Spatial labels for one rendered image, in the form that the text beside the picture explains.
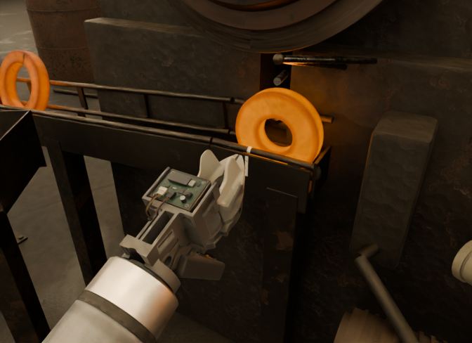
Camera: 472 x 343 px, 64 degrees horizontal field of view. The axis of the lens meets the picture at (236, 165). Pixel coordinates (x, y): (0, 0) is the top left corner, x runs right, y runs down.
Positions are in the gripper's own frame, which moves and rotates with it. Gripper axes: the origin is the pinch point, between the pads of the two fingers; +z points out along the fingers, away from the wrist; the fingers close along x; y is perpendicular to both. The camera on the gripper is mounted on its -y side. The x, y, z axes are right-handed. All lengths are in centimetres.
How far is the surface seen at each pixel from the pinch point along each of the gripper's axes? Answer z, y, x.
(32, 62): 17, -4, 70
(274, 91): 15.4, 1.9, 0.8
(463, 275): 0.7, -9.7, -31.0
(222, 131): 15.2, -9.8, 13.1
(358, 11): 16.7, 15.6, -11.3
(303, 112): 14.2, -0.2, -4.6
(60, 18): 145, -70, 245
